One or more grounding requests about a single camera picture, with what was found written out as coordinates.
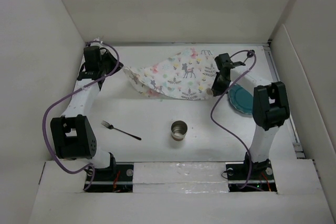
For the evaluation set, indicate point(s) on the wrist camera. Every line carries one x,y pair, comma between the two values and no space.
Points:
93,58
223,61

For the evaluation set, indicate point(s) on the stainless steel cup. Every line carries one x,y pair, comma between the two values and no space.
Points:
179,130

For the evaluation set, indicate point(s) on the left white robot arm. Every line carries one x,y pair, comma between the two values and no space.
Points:
72,133

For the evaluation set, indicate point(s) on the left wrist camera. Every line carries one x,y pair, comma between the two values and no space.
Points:
93,58

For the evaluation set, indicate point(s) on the black metal fork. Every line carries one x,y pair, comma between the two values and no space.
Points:
111,127

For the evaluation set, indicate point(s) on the teal scalloped plate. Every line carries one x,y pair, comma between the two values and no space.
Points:
241,100

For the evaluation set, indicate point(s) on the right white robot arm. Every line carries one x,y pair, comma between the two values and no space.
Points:
270,110

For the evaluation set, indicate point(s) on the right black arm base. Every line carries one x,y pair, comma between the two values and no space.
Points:
261,179

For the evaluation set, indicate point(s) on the floral animal print cloth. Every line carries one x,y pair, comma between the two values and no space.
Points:
188,75

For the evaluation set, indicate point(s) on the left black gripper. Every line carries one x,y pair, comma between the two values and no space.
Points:
116,65

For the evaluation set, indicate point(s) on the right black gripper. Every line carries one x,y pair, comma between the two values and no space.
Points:
218,90

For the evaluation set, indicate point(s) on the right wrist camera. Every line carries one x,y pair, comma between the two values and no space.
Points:
223,61

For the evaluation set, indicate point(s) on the black spoon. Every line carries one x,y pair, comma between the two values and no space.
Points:
250,54

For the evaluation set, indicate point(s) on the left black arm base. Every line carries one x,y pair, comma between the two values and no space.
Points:
121,181

